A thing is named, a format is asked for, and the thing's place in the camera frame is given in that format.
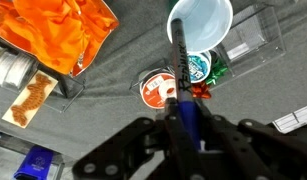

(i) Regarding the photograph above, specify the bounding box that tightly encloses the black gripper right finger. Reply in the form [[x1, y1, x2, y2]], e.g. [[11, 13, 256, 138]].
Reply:
[[195, 100, 273, 180]]

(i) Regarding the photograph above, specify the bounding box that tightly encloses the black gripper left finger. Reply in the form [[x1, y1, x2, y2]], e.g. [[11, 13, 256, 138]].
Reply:
[[165, 98, 203, 180]]

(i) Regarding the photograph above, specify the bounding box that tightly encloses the grey blue marker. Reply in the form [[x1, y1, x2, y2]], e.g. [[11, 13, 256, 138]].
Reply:
[[171, 18, 201, 150]]

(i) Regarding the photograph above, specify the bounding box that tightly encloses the green plastic cup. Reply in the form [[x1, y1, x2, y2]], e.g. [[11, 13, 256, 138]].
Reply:
[[166, 0, 233, 53]]

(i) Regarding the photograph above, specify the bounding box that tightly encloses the red gift bow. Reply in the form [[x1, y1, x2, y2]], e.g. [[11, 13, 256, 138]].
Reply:
[[192, 82, 212, 99]]

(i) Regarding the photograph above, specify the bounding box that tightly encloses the red white ribbon spool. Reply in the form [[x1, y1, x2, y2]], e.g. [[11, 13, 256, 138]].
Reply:
[[140, 73, 176, 109]]

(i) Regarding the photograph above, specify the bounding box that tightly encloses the green gift bow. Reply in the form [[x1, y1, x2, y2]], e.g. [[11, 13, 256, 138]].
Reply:
[[205, 58, 228, 85]]

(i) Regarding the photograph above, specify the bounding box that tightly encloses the teal ribbon spool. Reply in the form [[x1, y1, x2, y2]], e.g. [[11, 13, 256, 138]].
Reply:
[[188, 52, 212, 83]]

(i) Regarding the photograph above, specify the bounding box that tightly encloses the grey table cloth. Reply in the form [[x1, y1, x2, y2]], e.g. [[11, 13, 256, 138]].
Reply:
[[0, 0, 307, 180]]

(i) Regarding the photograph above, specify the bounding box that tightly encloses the clear plastic tray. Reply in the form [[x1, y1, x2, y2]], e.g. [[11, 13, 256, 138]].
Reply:
[[128, 3, 287, 101]]

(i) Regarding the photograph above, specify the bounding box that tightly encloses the orange bag of tissue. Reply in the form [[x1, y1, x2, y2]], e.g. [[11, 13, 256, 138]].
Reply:
[[0, 0, 119, 77]]

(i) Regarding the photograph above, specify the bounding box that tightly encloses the clear tray with spools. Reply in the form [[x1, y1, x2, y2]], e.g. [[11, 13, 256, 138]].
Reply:
[[0, 38, 85, 112]]

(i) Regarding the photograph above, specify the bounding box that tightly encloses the cream ribbon spool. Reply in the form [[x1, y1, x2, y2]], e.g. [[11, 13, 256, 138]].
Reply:
[[0, 51, 14, 85]]

